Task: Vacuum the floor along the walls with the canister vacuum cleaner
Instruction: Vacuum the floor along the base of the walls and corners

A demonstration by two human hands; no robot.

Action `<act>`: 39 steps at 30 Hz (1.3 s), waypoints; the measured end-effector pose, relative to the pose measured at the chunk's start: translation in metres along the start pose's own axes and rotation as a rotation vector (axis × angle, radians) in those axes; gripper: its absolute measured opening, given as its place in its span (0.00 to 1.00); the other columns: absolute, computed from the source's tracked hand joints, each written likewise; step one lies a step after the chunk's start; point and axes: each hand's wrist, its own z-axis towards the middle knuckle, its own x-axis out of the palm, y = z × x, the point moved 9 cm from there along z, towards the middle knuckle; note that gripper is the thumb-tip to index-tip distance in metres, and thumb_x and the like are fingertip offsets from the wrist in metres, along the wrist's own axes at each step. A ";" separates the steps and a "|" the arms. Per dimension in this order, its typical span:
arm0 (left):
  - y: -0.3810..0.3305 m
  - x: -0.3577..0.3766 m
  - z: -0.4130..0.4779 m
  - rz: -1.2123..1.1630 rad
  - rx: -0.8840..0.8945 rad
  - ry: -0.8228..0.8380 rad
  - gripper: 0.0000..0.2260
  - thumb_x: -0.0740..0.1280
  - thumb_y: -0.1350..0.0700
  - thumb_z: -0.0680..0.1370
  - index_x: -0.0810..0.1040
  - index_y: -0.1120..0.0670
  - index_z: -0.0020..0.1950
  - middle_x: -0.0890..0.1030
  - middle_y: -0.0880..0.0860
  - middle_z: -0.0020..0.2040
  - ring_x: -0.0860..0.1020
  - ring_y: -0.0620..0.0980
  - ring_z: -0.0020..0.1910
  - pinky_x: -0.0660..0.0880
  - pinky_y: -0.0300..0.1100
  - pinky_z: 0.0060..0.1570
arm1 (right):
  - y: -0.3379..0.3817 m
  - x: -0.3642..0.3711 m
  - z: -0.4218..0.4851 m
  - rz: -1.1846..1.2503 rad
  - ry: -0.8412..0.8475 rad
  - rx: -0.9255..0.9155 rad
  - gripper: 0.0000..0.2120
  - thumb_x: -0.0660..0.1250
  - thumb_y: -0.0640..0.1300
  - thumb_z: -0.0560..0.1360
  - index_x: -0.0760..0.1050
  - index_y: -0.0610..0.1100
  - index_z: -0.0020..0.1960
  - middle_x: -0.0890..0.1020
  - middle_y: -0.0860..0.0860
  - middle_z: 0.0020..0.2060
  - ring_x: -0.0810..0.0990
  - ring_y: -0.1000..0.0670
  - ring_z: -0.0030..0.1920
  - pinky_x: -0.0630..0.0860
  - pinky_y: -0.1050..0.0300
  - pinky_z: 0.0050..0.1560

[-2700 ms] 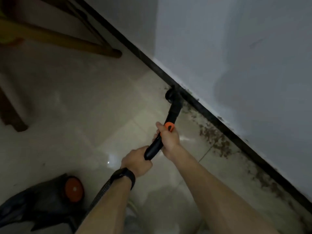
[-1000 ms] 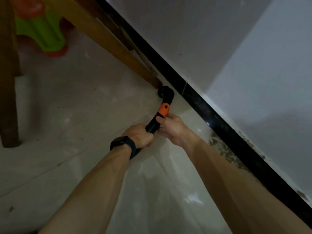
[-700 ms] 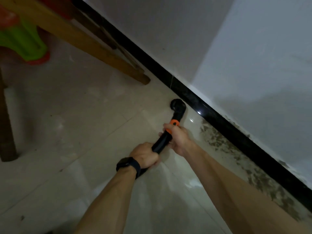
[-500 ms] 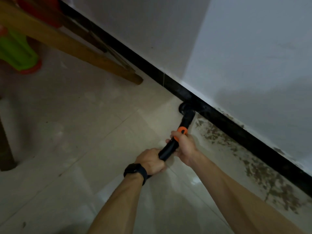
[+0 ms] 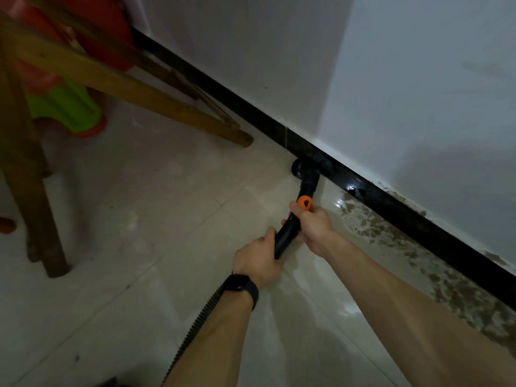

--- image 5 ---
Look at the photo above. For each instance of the wooden folding table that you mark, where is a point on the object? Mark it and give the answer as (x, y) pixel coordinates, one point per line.
(28, 177)

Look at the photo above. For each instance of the person's left forearm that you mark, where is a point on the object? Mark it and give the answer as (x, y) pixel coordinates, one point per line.
(213, 342)

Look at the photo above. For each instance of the person's right hand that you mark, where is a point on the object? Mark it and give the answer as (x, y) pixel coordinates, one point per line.
(318, 231)

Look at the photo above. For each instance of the person's right forearm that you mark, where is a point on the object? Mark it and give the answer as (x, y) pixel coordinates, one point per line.
(403, 318)

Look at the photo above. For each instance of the pink plastic stool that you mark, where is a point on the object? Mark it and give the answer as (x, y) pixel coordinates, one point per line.
(36, 76)

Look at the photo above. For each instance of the person's left hand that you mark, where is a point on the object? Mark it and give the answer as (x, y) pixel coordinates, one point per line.
(256, 261)

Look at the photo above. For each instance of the green plastic stool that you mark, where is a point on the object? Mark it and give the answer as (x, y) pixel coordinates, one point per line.
(64, 104)

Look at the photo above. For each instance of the black baseboard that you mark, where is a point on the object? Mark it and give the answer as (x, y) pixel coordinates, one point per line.
(403, 213)

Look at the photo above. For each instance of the black smartwatch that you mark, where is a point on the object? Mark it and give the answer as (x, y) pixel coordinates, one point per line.
(242, 286)

